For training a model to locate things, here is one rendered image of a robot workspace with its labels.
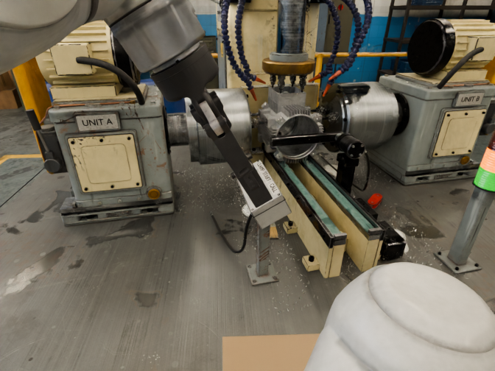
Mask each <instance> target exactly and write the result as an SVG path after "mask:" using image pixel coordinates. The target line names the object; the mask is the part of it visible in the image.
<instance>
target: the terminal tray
mask: <svg viewBox="0 0 495 371"><path fill-rule="evenodd" d="M278 88H279V87H273V88H272V87H269V88H268V105H269V108H270V109H272V111H273V112H275V114H277V113H280V112H281V107H284V105H285V106H287V105H288V106H289V104H290V105H292V104H293V105H294V104H295V105H296V104H297V105H302V106H304V107H305V104H306V92H304V91H303V92H301V89H299V88H297V87H295V86H293V87H292V86H284V89H283V91H282V92H281V93H280V90H279V89H278Z"/></svg>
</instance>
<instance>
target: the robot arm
mask: <svg viewBox="0 0 495 371"><path fill-rule="evenodd" d="M194 12H195V9H194V8H193V6H192V3H191V2H190V0H0V75H1V74H3V73H5V72H7V71H9V70H11V69H13V68H15V67H17V66H19V65H21V64H23V63H25V62H27V61H29V60H31V59H32V58H34V57H36V56H38V55H39V54H41V53H43V52H45V51H46V50H48V49H50V48H52V47H53V46H55V45H56V44H58V43H59V42H61V41H62V40H63V39H64V38H65V37H66V36H67V35H68V34H70V33H71V32H73V31H74V30H75V29H77V28H79V27H81V26H82V25H85V24H87V23H90V22H92V21H99V20H102V19H103V20H104V22H105V23H106V24H107V25H108V26H109V28H110V29H111V31H112V33H113V35H114V37H115V38H117V40H118V41H119V42H120V44H121V45H122V47H123V48H124V50H125V51H126V52H127V54H128V55H129V57H130V59H131V60H132V61H133V63H134V64H135V65H136V67H137V69H138V70H139V71H140V72H142V73H146V72H148V71H151V70H153V72H152V73H151V75H150V77H151V78H152V80H153V82H154V83H155V84H156V85H157V87H158V89H159V90H160V92H161V93H162V95H163V96H164V98H165V99H166V100H167V101H168V102H176V101H179V100H181V99H182V98H189V99H190V101H191V104H190V105H189V108H190V113H191V115H192V116H193V117H194V120H195V121H196V122H197V123H199V124H200V125H201V127H202V128H203V129H204V131H205V132H206V134H207V136H208V137H209V138H211V139H212V141H213V142H214V143H215V144H216V146H217V148H218V149H219V151H220V152H221V153H222V155H223V157H224V158H225V159H226V161H227V162H228V164H229V166H230V167H231V169H232V170H233V172H232V173H231V176H232V178H233V179H234V178H237V179H238V181H239V182H240V184H241V185H242V187H243V189H244V190H245V192H246V193H247V195H248V196H249V198H250V200H251V201H252V203H253V204H254V206H255V207H256V208H257V207H259V206H261V205H263V204H264V203H266V202H268V201H270V200H272V199H273V198H272V196H271V194H270V192H269V191H268V189H267V187H266V185H265V184H264V182H263V180H262V179H261V177H260V175H259V173H258V172H257V170H256V168H255V166H254V165H253V163H252V161H251V160H250V159H252V158H253V157H252V155H251V154H250V153H249V154H247V155H246V154H245V153H244V151H243V148H242V147H241V146H240V145H239V143H238V141H237V140H236V138H235V136H234V134H233V133H232V131H231V126H232V124H231V122H230V120H229V118H228V117H227V115H226V113H225V111H224V110H223V108H224V106H223V104H222V102H221V99H220V98H219V97H218V95H217V93H216V92H215V91H212V92H211V93H209V92H208V91H207V90H206V85H207V83H209V82H211V81H212V80H213V79H214V78H215V77H216V76H217V75H218V73H219V67H218V65H217V63H216V62H215V60H214V58H213V56H212V54H211V53H210V51H209V49H208V47H207V45H206V43H205V42H202V43H199V41H200V40H201V39H202V38H203V37H204V36H205V34H206V31H205V30H203V28H202V27H201V25H200V22H199V21H198V19H197V14H196V15H195V14H194ZM304 371H495V314H494V313H493V312H492V310H491V309H490V308H489V307H488V305H487V304H486V302H485V301H484V300H483V299H482V298H481V296H479V295H478V294H477V293H476V292H475V291H474V290H473V289H471V288H470V287H468V286H467V285H466V284H464V283H463V282H461V281H459V280H458V279H457V278H454V277H452V276H451V275H448V274H446V273H445V272H442V271H440V270H438V269H434V268H432V267H429V266H424V265H421V264H414V263H407V262H399V263H393V264H384V265H378V266H375V267H373V268H371V269H369V270H368V271H366V272H364V273H362V274H361V275H360V276H359V277H357V278H356V279H354V280H353V281H351V282H350V283H349V284H348V285H347V286H346V287H345V288H344V289H343V290H342V291H341V292H340V293H339V294H338V295H337V297H336V298H335V300H334V302H333V304H332V306H331V309H330V312H329V315H328V317H327V320H326V324H325V326H324V329H323V330H322V332H321V333H320V335H319V337H318V339H317V342H316V344H315V347H314V349H313V351H312V354H311V356H310V357H309V360H308V362H307V364H306V367H305V369H304Z"/></svg>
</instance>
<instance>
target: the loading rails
mask: <svg viewBox="0 0 495 371"><path fill-rule="evenodd" d="M261 149H263V152H264V166H265V168H266V170H267V171H268V172H269V174H270V176H271V177H272V179H273V180H274V182H275V184H276V185H277V186H278V188H279V190H280V191H281V193H282V194H283V196H284V198H285V199H286V201H287V204H288V206H289V207H290V209H291V211H292V213H290V214H288V215H287V216H288V218H289V220H290V221H288V222H284V225H283V227H284V229H285V231H286V233H287V234H290V233H298V235H299V236H300V238H301V240H302V242H303V243H304V245H305V246H306V248H307V250H308V251H309V254H310V255H307V256H303V259H302V262H303V265H304V266H305V268H306V270H307V272H310V271H315V270H320V272H321V274H322V275H323V277H324V278H327V277H329V278H331V277H336V276H340V269H341V265H342V261H343V253H344V252H347V253H348V255H349V256H350V258H351V259H352V261H353V262H354V263H355V264H356V265H357V267H358V268H359V270H360V271H361V272H365V271H368V270H369V269H371V268H373V267H375V266H376V265H377V261H378V260H379V259H380V258H381V253H380V250H381V247H382V242H383V239H384V236H385V231H386V230H385V229H384V228H383V227H382V226H381V225H380V224H379V223H378V222H377V221H376V220H375V219H374V218H373V217H372V216H371V215H370V214H369V213H368V212H367V211H366V210H365V209H364V208H363V207H362V206H361V205H360V204H359V203H358V202H357V201H356V200H355V199H354V198H353V197H352V196H351V195H350V194H349V193H348V192H347V191H346V190H345V189H344V188H343V187H342V186H341V185H340V184H339V183H338V182H337V181H336V180H335V179H334V178H333V177H332V176H331V175H330V174H329V173H328V172H327V171H326V170H325V169H324V168H323V167H322V166H321V165H320V164H319V163H318V162H317V161H316V160H315V159H314V158H313V157H311V156H310V155H308V158H307V159H306V160H308V162H309V163H308V162H307V163H308V164H307V163H306V160H304V159H303V161H301V162H300V161H298V162H297V161H296V163H295V162H294V163H292V161H291V163H290V162H289V163H288V162H284V161H283V163H282V161H281V163H280V161H277V160H276V159H275V157H274V155H273V154H274V153H272V152H266V151H265V150H264V143H261ZM310 163H312V164H311V165H310ZM313 163H314V165H313ZM282 164H283V165H282ZM284 164H285V166H286V168H285V166H284ZM288 166H289V167H288Z"/></svg>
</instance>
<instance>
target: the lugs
mask: <svg viewBox="0 0 495 371"><path fill-rule="evenodd" d="M261 107H262V108H263V109H267V108H268V107H269V105H268V104H267V103H266V102H265V103H264V104H263V105H262V106H261ZM311 117H312V118H313V119H314V120H315V121H316V122H317V123H318V122H319V120H321V117H319V115H318V114H316V113H313V114H312V115H311ZM275 121H276V122H277V123H278V124H279V125H280V126H281V125H282V124H283V123H284V122H285V121H286V120H285V119H284V118H283V117H282V116H281V115H279V116H278V117H277V118H276V119H275ZM316 154H317V152H316V151H315V149H314V150H313V151H312V152H311V153H310V154H309V155H310V156H311V157H314V156H315V155H316ZM274 155H275V157H276V158H277V159H279V160H280V159H282V158H283V155H281V154H280V152H278V151H276V152H275V153H274Z"/></svg>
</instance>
